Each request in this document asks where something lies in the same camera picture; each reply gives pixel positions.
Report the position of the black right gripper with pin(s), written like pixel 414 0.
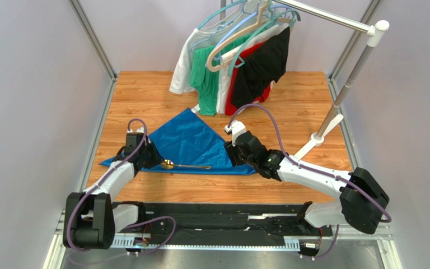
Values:
pixel 234 152

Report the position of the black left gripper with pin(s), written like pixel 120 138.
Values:
pixel 157 158

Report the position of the gold spoon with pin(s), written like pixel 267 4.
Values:
pixel 168 164

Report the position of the blue cloth napkin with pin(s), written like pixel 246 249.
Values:
pixel 194 147

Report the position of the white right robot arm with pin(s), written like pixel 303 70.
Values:
pixel 358 199

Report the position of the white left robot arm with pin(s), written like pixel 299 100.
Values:
pixel 92 219

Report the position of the red t-shirt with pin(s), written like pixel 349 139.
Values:
pixel 237 96

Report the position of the white t-shirt left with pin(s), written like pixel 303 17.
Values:
pixel 180 80

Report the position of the white t-shirt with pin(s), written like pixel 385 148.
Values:
pixel 180 80
pixel 214 88

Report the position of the green t-shirt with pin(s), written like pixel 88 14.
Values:
pixel 212 87

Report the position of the black t-shirt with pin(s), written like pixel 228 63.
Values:
pixel 265 62

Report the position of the teal plastic hanger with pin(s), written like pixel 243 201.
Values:
pixel 259 33

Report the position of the white t-shirt middle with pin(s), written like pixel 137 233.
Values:
pixel 214 88

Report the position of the blue plastic hanger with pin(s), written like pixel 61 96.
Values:
pixel 218 33

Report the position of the teal hanger left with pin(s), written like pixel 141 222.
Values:
pixel 221 12

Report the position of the white clothes rack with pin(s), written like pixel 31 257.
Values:
pixel 374 32

